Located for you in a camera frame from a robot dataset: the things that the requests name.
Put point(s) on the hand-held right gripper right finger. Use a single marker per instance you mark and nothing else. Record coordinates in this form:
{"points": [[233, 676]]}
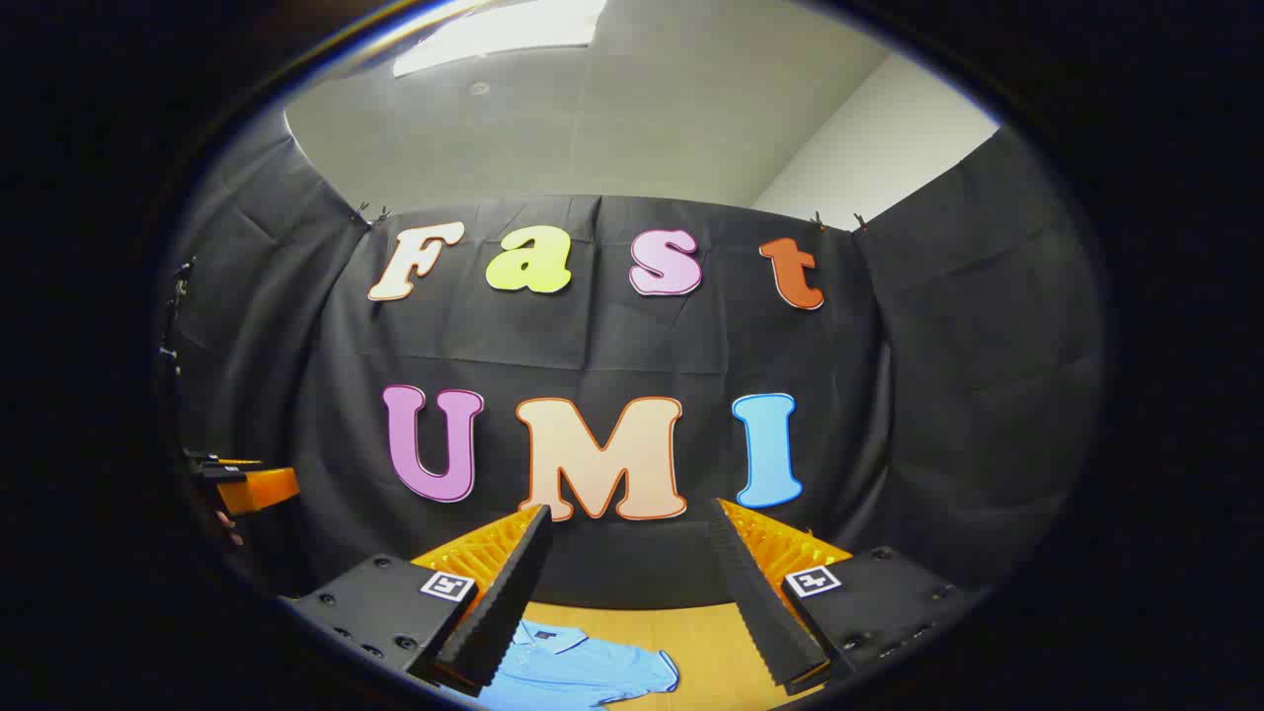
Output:
{"points": [[755, 602]]}

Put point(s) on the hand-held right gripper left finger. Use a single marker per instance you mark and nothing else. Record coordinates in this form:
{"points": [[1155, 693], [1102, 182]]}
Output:
{"points": [[499, 612]]}

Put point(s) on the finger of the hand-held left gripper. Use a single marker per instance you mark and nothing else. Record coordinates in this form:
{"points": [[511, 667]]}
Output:
{"points": [[262, 489]]}

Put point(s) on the light blue polo T-shirt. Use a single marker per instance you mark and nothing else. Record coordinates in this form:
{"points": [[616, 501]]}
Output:
{"points": [[573, 671]]}

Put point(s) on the white ceiling light panel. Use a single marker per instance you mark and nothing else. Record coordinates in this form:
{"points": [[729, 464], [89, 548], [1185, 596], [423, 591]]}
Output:
{"points": [[494, 35]]}

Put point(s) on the black backdrop cloth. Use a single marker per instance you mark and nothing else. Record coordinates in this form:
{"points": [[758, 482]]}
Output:
{"points": [[612, 346]]}

